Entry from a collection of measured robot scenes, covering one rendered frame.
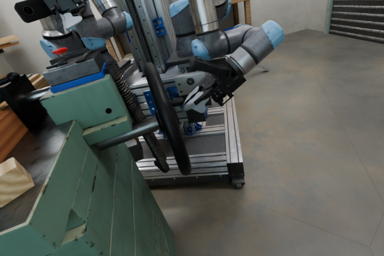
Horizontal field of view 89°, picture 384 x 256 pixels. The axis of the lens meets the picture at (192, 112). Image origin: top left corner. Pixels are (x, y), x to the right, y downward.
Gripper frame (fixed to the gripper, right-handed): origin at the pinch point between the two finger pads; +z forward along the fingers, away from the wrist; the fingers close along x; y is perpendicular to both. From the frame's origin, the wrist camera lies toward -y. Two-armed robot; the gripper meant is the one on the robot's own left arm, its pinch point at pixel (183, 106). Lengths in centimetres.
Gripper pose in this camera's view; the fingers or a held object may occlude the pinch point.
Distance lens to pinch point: 61.7
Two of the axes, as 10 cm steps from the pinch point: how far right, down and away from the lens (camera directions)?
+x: -2.3, -4.9, 8.4
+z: -7.3, 6.6, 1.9
